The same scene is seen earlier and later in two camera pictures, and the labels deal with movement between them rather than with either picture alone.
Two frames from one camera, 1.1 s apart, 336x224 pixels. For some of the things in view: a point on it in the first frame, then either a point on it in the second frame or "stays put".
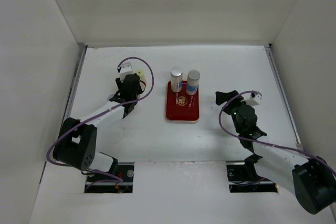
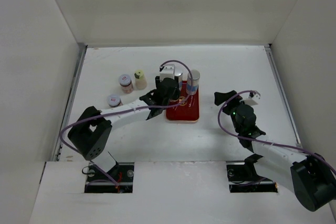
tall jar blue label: [192, 82] stays put
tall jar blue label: [176, 79] stays put
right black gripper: [220, 97] stays put
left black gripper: [119, 83] to [175, 95]
